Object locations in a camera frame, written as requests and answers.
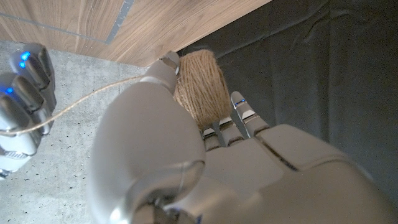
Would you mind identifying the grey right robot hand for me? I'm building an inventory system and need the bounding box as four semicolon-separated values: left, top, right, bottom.
0;42;57;181

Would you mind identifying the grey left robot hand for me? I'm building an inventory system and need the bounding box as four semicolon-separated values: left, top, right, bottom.
86;51;398;224

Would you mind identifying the jute twine strand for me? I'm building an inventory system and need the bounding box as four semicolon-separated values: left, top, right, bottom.
0;74;147;137

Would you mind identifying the jute twine spool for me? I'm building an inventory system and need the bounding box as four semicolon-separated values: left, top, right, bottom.
173;49;233;131

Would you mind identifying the grey tape marking strip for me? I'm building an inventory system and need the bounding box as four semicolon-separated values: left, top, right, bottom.
105;0;135;44
0;11;108;44

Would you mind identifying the black backdrop curtain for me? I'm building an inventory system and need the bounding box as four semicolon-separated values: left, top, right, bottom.
177;0;398;200

